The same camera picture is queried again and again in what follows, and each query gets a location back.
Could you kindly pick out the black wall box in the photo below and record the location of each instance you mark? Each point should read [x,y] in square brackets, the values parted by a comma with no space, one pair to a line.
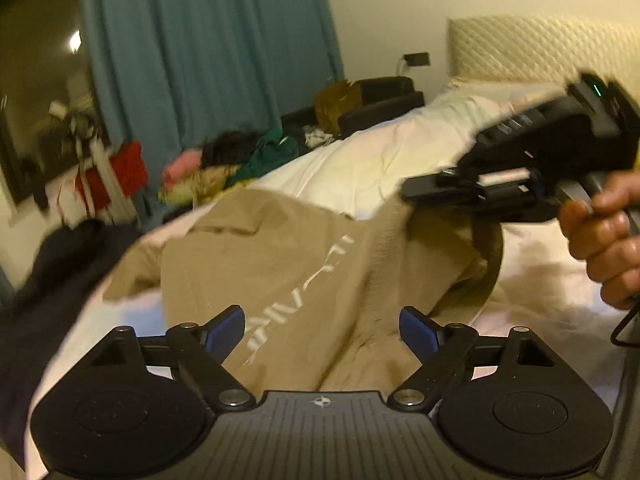
[417,58]

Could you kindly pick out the blue curtain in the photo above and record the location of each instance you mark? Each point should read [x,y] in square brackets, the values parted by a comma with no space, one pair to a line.
[200,50]

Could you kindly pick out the black sofa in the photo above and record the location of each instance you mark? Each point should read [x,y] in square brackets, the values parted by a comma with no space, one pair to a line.
[385,97]

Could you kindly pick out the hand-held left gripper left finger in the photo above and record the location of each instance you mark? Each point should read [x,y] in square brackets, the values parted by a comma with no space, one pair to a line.
[226,329]

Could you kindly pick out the dark window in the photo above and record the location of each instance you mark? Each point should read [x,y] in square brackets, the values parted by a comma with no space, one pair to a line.
[35,85]

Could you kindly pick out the black cloth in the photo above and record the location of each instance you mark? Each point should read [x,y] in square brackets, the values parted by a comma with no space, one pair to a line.
[225,147]

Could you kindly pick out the dark navy garment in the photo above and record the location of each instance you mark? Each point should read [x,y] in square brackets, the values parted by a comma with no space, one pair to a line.
[40,310]

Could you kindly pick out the white drying rack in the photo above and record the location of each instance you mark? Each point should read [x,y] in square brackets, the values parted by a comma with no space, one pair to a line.
[102,165]

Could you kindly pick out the red garment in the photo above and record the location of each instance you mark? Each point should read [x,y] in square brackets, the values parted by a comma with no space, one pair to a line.
[130,170]

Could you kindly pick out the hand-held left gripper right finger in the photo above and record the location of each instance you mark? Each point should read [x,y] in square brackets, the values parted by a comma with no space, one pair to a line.
[416,332]

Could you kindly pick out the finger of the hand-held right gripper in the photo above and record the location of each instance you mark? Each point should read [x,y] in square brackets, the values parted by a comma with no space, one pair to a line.
[440,187]

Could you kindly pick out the green cloth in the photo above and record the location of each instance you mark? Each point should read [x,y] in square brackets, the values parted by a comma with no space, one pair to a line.
[265,157]

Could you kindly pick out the cream knitted cloth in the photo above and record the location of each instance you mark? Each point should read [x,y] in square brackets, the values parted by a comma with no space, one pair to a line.
[459,83]

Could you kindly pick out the tan t-shirt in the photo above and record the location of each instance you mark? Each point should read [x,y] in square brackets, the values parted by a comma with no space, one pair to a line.
[300,260]

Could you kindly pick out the white patterned cloth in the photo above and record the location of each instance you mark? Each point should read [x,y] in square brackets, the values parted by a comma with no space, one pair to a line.
[316,136]

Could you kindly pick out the brown paper bag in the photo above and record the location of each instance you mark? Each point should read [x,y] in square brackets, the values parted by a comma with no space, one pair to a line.
[337,102]

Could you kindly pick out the person's right hand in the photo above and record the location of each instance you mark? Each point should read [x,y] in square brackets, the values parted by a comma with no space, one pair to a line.
[612,250]

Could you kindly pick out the cream quilted headboard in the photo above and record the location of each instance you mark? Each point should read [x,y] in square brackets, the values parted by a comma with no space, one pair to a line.
[525,45]

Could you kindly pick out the pink cloth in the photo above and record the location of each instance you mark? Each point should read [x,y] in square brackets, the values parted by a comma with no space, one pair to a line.
[182,165]

